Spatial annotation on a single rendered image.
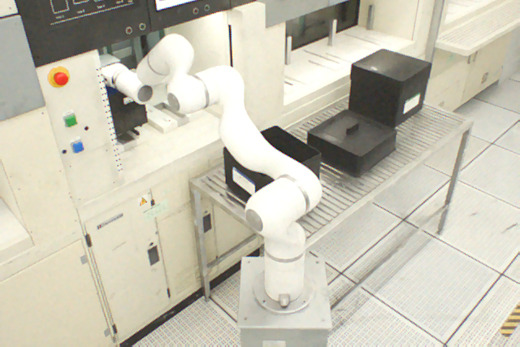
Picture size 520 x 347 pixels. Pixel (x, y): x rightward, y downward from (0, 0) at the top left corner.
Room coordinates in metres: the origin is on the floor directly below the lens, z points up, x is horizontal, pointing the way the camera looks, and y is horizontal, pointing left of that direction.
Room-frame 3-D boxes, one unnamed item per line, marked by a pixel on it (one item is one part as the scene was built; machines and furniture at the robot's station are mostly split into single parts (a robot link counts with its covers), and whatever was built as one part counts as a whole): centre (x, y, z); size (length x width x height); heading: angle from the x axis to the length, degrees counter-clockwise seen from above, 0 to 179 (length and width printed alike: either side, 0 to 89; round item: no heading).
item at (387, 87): (2.15, -0.66, 0.89); 0.29 x 0.29 x 0.25; 44
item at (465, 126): (1.81, -0.40, 0.38); 1.30 x 0.60 x 0.76; 133
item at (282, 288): (1.01, -0.08, 0.85); 0.19 x 0.19 x 0.18
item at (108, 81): (1.66, 0.52, 1.20); 0.11 x 0.10 x 0.07; 43
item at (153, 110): (1.92, 0.39, 0.89); 0.22 x 0.21 x 0.04; 43
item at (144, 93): (1.56, 0.42, 1.20); 0.13 x 0.09 x 0.08; 43
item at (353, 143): (1.79, -0.42, 0.83); 0.29 x 0.29 x 0.13; 44
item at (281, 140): (1.54, -0.06, 0.85); 0.28 x 0.28 x 0.17; 38
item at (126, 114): (1.74, 0.59, 1.07); 0.24 x 0.20 x 0.32; 134
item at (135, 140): (1.74, 0.59, 0.89); 0.22 x 0.21 x 0.04; 43
